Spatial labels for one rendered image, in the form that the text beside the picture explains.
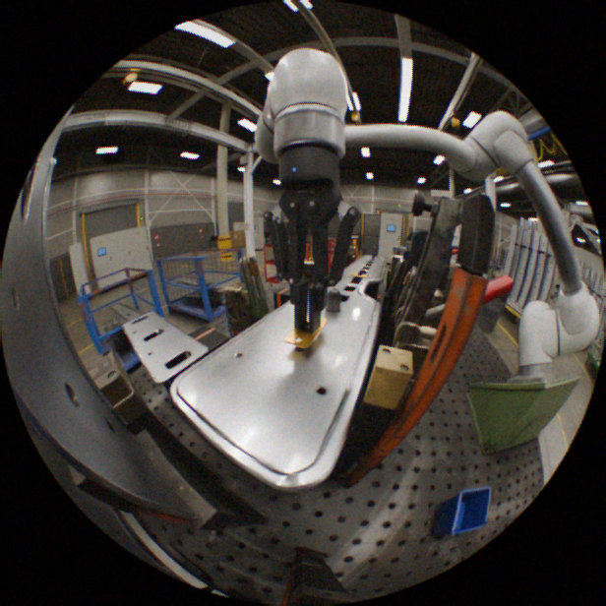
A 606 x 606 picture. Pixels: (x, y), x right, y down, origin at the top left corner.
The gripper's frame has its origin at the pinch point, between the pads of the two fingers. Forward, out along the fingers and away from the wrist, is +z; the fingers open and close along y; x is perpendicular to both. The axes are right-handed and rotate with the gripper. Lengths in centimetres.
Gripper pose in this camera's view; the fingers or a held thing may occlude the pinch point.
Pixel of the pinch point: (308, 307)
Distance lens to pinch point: 25.7
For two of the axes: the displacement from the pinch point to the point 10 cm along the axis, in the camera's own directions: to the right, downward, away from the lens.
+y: -8.9, -1.8, 4.2
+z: 0.0, 9.2, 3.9
